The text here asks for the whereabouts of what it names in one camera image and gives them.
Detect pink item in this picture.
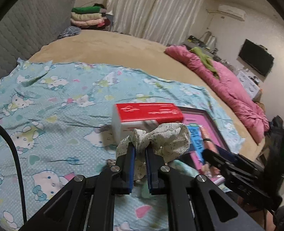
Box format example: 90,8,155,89
199,125,220,176

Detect floral white scrunchie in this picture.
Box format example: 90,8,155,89
116,123,190,180

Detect green floral tissue pack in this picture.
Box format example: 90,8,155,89
169,160,199,178

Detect purple shallow box tray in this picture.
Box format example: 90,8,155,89
179,106,231,186

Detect pink book blue title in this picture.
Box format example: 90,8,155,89
183,112,229,172

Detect red white tissue box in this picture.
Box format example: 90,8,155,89
112,103,184,143

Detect pink quilted duvet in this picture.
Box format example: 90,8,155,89
165,45,270,143

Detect white drawer cabinet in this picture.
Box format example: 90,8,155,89
237,69,262,101

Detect Hello Kitty blue sheet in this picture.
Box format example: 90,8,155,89
0,59,244,230

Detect green cloth on duvet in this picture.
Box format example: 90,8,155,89
190,47,220,79

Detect cluttered side desk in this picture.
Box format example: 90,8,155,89
185,31,219,59

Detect beige bed blanket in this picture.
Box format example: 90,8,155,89
29,30,265,161

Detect white air conditioner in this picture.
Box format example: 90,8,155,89
218,4,246,21

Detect white curtain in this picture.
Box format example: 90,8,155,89
107,0,205,45

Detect dark patterned pillow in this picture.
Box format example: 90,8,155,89
57,26,81,39

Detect stack of folded clothes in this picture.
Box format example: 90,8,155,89
70,3,111,31

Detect grey quilted headboard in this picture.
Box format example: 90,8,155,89
0,0,76,79

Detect black wall television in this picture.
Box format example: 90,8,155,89
238,39,274,77

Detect black cable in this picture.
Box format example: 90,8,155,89
0,115,28,224

